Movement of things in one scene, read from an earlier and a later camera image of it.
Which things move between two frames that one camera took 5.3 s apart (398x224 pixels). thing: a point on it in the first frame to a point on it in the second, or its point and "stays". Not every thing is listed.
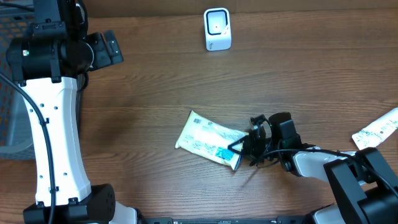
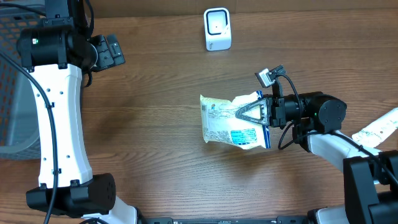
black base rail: (254, 219) stays
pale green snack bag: (208, 137) to (220, 124)
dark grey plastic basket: (16, 137) stays
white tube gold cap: (372, 135) stays
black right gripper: (247, 145) to (270, 107)
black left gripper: (97, 41) stays
